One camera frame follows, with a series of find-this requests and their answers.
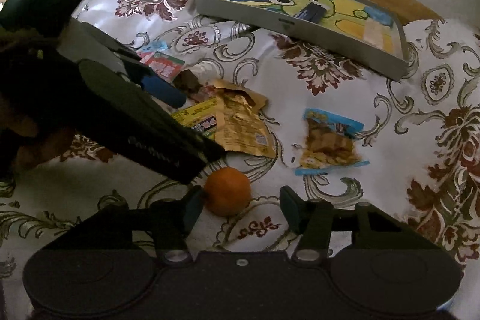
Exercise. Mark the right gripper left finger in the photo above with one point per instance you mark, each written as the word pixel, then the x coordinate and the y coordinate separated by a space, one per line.
pixel 169 223

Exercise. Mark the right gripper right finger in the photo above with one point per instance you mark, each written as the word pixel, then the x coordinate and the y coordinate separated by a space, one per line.
pixel 315 221

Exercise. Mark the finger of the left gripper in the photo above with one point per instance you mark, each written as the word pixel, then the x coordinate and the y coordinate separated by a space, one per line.
pixel 163 91

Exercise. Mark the clear bag of chocolate balls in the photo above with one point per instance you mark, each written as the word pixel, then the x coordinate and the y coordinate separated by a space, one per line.
pixel 165 66

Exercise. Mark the dark brown snack wrapper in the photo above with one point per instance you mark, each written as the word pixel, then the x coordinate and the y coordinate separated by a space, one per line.
pixel 187 82

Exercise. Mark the yellow snack packet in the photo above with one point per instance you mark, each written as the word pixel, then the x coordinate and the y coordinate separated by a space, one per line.
pixel 200 118

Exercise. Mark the orange mandarin fruit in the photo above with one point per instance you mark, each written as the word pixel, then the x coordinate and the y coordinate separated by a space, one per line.
pixel 228 192

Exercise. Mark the blue packet of brown chips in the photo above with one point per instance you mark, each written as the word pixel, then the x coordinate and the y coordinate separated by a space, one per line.
pixel 330 143

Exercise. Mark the gold foil snack packet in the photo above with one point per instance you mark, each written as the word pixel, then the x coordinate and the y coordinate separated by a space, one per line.
pixel 239 128

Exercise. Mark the pale wafer packet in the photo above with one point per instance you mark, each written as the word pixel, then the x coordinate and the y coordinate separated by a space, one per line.
pixel 377 36

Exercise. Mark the floral white bed sheet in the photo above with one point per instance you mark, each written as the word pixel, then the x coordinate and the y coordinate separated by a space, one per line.
pixel 420 140

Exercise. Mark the grey tray with painting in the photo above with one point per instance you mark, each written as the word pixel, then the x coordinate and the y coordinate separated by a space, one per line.
pixel 358 29

